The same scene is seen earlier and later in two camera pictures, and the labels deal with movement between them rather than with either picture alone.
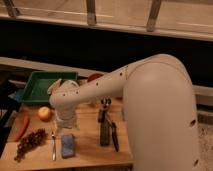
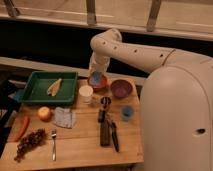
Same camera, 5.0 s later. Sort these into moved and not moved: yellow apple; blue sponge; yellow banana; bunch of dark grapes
Moved: blue sponge
Not moved: yellow apple; yellow banana; bunch of dark grapes
